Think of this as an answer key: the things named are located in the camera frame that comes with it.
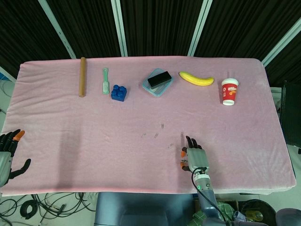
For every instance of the red paper cup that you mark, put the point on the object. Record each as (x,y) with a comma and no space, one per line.
(230,93)

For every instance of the black monitor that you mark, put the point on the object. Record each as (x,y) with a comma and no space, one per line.
(291,113)

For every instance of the green plastic brush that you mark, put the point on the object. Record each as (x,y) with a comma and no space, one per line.
(105,87)

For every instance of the black rectangular box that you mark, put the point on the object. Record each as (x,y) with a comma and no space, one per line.
(158,78)

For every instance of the green checkered cloth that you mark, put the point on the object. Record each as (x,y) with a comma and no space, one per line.
(200,217)

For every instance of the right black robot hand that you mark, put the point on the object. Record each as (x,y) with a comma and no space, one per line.
(197,157)

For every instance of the brown wooden rolling pin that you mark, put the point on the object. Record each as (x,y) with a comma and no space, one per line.
(82,77)

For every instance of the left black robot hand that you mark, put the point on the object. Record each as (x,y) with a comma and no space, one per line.
(5,164)

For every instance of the blue-grey robot torso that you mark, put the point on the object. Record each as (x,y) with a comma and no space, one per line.
(141,207)

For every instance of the black round bin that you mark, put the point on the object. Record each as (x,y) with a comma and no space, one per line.
(265,207)

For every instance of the clear blue plastic container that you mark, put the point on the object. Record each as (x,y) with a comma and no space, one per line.
(156,92)

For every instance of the blue toy building block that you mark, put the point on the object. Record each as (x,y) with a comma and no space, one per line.
(118,94)

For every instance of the white aluminium frame post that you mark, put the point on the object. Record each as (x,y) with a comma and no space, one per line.
(57,29)
(119,28)
(197,28)
(7,74)
(282,43)

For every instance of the yellow banana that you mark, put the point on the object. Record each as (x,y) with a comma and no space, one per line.
(197,80)

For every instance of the pink table cloth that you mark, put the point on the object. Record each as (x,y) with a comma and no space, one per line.
(117,146)

